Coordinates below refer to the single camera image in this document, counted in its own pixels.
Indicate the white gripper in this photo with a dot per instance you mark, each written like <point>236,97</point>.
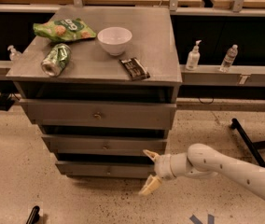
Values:
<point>162,166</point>

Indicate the grey bottom drawer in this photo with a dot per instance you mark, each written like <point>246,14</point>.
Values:
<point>117,170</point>

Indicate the grey drawer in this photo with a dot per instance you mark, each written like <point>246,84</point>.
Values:
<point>95,145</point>
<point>100,114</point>
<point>117,170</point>

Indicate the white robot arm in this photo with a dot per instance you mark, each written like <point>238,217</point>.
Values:
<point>202,161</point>

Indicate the grey middle drawer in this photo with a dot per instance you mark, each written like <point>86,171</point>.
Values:
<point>95,145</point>

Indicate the grey drawer cabinet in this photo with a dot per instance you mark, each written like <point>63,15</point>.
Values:
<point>94,75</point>

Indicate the grey top drawer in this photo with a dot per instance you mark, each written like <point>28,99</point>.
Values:
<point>100,114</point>

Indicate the dark snack bar wrapper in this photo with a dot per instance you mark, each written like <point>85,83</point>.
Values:
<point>135,70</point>

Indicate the white pump sanitizer bottle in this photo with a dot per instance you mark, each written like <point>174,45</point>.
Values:
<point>193,57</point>

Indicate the black stand base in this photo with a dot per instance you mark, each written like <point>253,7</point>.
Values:
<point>254,147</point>

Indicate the black object on floor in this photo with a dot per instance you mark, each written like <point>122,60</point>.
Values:
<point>34,215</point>

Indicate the white bowl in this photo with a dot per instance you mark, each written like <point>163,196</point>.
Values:
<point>114,40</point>

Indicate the clear water bottle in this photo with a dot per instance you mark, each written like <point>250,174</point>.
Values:
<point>229,58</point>

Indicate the green soda can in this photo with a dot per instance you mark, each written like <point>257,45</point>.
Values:
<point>56,60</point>

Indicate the black floor box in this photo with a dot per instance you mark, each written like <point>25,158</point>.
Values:
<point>6,102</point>

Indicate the green chip bag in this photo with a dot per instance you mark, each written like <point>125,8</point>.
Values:
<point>66,30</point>

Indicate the small clear pump bottle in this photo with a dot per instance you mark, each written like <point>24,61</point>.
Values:
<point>14,54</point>

